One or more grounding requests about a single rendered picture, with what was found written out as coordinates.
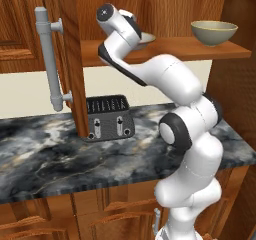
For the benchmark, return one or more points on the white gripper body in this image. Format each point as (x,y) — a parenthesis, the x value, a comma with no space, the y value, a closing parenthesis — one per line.
(128,14)

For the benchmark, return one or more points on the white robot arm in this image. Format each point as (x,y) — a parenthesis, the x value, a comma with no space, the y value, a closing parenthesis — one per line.
(186,84)

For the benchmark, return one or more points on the grey-green bowl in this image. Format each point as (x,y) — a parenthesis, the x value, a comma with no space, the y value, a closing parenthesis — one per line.
(213,33)
(147,40)

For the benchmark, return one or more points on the wooden base cabinet door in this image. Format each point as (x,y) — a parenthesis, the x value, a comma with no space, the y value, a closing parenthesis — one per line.
(230,200)
(116,210)
(36,219)

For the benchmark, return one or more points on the dark grey toaster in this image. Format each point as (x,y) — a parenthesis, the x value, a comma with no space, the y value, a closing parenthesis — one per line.
(110,120)

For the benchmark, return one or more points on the wooden wall cabinet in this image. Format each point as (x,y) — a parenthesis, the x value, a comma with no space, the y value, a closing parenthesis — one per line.
(186,7)

